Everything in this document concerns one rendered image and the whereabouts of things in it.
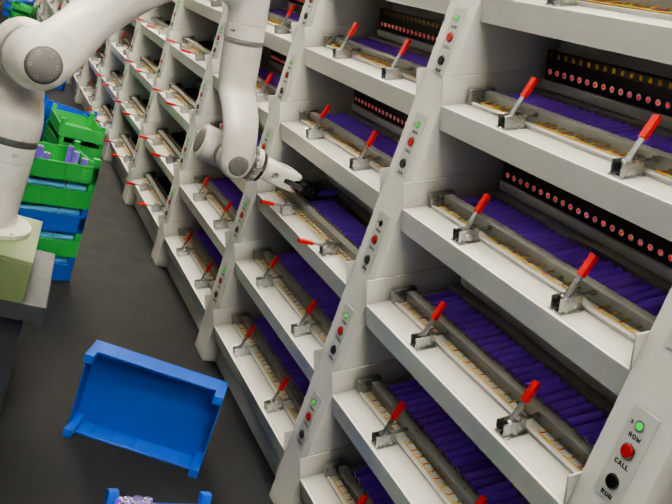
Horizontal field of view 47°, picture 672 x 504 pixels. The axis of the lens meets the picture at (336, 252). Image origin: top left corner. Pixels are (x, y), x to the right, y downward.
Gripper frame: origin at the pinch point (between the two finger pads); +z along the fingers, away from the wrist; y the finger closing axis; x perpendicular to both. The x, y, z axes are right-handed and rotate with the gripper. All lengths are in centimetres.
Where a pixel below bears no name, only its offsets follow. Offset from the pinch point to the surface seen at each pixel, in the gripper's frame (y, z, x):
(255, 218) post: 15.0, -2.7, 15.2
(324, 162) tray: -16.4, -8.2, -9.1
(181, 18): 155, -8, -23
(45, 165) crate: 54, -51, 32
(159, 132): 150, 2, 23
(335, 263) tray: -35.2, -4.4, 7.9
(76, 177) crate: 56, -41, 32
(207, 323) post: 20, 1, 50
